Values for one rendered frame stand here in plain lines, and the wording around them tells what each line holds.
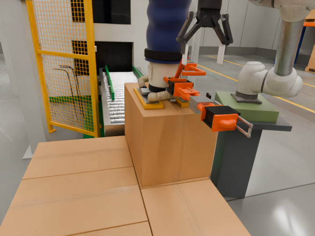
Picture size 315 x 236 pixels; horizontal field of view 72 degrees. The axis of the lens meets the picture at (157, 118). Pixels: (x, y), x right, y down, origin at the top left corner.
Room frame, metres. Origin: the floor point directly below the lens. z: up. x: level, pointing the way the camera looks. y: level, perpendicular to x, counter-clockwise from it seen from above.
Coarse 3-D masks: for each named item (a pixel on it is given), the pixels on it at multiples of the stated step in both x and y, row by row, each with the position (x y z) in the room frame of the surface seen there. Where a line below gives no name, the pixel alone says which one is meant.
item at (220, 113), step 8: (208, 112) 0.61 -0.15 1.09; (216, 112) 0.58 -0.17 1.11; (224, 112) 0.58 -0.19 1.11; (232, 112) 0.58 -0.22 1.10; (200, 120) 0.63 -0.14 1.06; (208, 120) 0.60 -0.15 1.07; (216, 120) 0.55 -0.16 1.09; (216, 128) 0.55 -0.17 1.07; (224, 128) 0.56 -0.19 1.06; (232, 128) 0.57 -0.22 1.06
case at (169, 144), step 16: (128, 96) 1.28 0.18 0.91; (128, 112) 1.28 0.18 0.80; (144, 112) 0.94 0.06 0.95; (160, 112) 0.95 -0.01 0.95; (176, 112) 0.96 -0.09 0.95; (192, 112) 0.97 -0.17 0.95; (128, 128) 1.28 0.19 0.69; (144, 128) 0.89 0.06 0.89; (160, 128) 0.92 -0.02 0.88; (176, 128) 0.94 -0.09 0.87; (192, 128) 0.97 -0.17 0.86; (208, 128) 0.99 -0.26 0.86; (128, 144) 1.29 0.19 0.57; (144, 144) 0.89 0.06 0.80; (160, 144) 0.92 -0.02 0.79; (176, 144) 0.94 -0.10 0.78; (192, 144) 0.97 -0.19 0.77; (208, 144) 1.00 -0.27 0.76; (144, 160) 0.90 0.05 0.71; (160, 160) 0.92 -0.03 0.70; (176, 160) 0.95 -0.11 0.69; (192, 160) 0.97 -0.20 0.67; (208, 160) 1.00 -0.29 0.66; (144, 176) 0.90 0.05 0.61; (160, 176) 0.92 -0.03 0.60; (176, 176) 0.95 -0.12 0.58; (192, 176) 0.98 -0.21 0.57; (208, 176) 1.01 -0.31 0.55
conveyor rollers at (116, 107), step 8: (104, 72) 3.62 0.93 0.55; (112, 72) 3.66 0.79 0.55; (120, 72) 3.69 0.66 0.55; (128, 72) 3.73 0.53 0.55; (104, 80) 3.09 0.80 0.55; (112, 80) 3.12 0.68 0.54; (120, 80) 3.15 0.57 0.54; (128, 80) 3.18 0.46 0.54; (136, 80) 3.21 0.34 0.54; (120, 88) 2.71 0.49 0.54; (120, 96) 2.36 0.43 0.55; (112, 104) 2.14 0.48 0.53; (120, 104) 2.10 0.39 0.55; (112, 112) 1.89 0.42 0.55; (120, 112) 1.90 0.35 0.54; (112, 120) 1.71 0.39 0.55; (120, 120) 1.73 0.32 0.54
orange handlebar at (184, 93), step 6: (192, 66) 1.46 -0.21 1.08; (186, 72) 1.25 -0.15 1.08; (192, 72) 1.26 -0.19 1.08; (198, 72) 1.27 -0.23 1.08; (204, 72) 1.28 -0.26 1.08; (180, 90) 0.86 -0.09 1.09; (186, 90) 0.83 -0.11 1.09; (192, 90) 0.84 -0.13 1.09; (180, 96) 0.84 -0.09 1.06; (186, 96) 0.79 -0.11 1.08; (198, 108) 0.68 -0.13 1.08; (222, 120) 0.56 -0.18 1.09; (228, 120) 0.56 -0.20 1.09; (234, 120) 0.56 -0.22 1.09; (222, 126) 0.55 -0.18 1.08; (228, 126) 0.55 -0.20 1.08
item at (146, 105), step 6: (138, 90) 1.22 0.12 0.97; (138, 96) 1.13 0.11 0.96; (144, 96) 1.11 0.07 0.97; (144, 102) 1.03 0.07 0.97; (150, 102) 1.02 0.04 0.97; (156, 102) 1.03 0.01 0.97; (144, 108) 0.98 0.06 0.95; (150, 108) 0.99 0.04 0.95; (156, 108) 1.00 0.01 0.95; (162, 108) 1.00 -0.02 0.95
